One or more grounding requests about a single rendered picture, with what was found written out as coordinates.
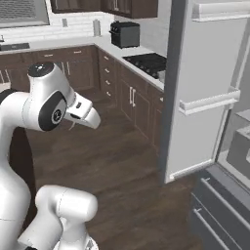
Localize black toaster oven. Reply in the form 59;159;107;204
108;21;142;50

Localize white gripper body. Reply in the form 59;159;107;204
66;106;103;130

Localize grey canister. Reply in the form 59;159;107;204
93;19;102;37

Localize window with blind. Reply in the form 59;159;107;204
0;0;51;29

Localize white long fridge door shelf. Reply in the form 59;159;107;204
178;89;242;117

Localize white short fridge door shelf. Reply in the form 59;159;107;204
191;1;250;23

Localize dark brown counter cabinet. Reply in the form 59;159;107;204
8;126;38;227

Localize grey fridge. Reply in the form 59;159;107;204
214;45;250;191

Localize dark brown cupboards under hob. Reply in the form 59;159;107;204
97;48;165;156

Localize grey fridge door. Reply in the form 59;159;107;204
158;0;250;186

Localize dark brown wall cupboards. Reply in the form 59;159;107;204
50;0;160;20

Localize black hob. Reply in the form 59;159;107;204
122;52;168;81

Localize dark sink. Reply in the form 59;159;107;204
0;42;31;52

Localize dark brown cupboards under sink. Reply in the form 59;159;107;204
0;45;101;94

